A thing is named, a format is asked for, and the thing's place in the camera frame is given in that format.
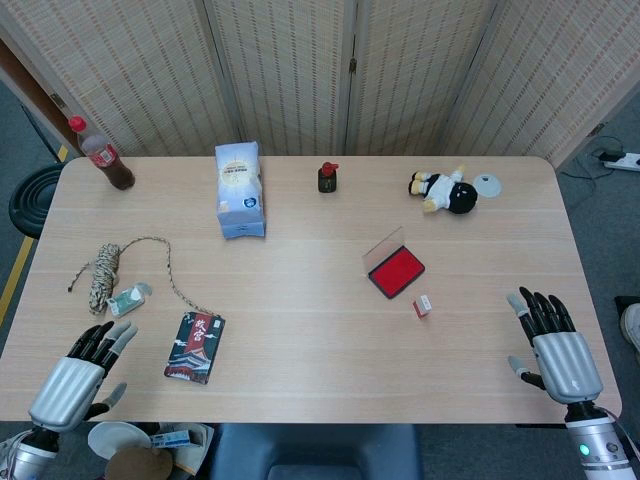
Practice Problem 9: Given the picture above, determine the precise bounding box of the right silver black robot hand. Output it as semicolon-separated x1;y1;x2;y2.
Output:
505;286;604;404

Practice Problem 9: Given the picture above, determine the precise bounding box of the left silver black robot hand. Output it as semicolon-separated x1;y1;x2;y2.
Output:
28;320;139;434

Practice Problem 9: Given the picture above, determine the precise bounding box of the red ink pad clear lid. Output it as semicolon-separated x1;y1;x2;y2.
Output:
361;226;426;300

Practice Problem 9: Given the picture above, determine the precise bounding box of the black ink bottle red cap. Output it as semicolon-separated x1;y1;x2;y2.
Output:
316;160;340;195

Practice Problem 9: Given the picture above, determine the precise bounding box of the white plate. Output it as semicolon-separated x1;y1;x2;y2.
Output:
87;421;156;459

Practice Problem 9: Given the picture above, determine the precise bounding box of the white shoe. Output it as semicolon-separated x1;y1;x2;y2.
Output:
619;302;640;351

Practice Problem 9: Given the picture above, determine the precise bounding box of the small green white packet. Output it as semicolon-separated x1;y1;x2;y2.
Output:
106;282;154;318

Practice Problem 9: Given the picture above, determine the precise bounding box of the brown round wooden object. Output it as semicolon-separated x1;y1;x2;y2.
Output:
105;446;174;480

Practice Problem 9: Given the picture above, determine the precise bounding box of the small blue white box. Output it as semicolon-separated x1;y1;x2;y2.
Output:
149;429;194;450

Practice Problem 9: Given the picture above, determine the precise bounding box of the notebook with palace print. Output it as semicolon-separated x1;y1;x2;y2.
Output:
163;310;226;386

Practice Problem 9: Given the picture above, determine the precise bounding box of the black round stool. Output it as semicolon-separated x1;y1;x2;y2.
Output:
8;163;66;240

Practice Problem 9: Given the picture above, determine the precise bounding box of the white round disc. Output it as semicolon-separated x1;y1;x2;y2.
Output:
472;172;503;199

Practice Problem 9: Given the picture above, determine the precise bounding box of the white power strip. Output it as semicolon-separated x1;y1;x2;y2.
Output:
603;152;640;173

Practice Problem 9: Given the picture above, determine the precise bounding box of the black and white plush doll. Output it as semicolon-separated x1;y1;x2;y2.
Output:
407;164;479;217

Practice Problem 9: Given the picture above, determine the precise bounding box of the cola bottle with red cap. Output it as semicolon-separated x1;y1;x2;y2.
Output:
68;115;137;192

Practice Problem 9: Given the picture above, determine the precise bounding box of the blue padded seat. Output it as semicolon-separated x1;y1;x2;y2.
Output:
207;423;424;480

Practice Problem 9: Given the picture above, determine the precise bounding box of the blue and white paper bag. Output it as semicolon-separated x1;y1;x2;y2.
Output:
214;140;265;241

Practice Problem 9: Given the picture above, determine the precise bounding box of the woven folding screen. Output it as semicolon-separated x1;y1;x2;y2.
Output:
0;0;640;169

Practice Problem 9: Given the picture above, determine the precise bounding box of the braided rope bundle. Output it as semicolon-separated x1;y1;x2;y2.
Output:
66;236;221;319

